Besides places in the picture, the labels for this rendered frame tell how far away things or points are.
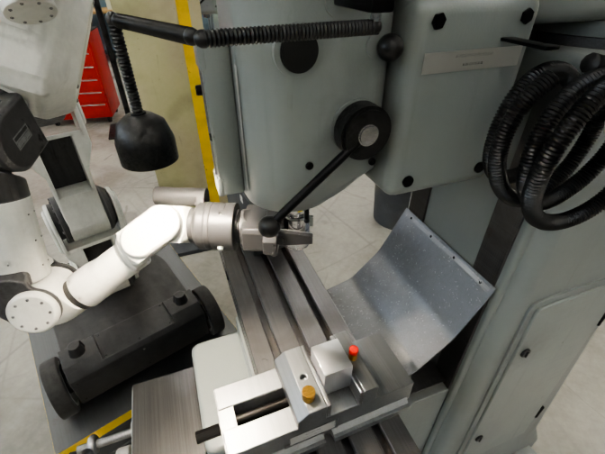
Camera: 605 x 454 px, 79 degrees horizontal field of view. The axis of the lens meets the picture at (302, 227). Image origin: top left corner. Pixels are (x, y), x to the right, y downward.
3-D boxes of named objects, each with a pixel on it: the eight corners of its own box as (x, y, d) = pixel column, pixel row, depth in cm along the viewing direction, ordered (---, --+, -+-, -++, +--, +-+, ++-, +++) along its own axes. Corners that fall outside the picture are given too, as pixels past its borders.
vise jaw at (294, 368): (298, 430, 60) (297, 418, 57) (275, 367, 69) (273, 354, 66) (330, 416, 61) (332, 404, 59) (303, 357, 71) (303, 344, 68)
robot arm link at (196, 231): (207, 250, 62) (142, 249, 63) (222, 248, 73) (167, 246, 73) (210, 185, 63) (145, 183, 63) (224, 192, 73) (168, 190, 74)
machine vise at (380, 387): (232, 486, 59) (224, 457, 53) (215, 403, 70) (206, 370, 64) (412, 408, 70) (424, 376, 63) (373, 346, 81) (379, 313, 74)
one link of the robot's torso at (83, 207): (57, 233, 115) (-21, 77, 90) (115, 214, 123) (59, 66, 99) (66, 255, 104) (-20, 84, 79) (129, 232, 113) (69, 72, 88)
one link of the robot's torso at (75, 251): (78, 281, 140) (32, 195, 104) (130, 259, 150) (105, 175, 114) (92, 313, 134) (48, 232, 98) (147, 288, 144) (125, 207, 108)
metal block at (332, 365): (323, 395, 63) (324, 376, 59) (310, 367, 67) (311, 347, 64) (350, 385, 64) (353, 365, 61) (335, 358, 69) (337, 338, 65)
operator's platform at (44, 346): (57, 358, 185) (21, 304, 162) (184, 295, 219) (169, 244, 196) (98, 503, 136) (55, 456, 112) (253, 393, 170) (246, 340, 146)
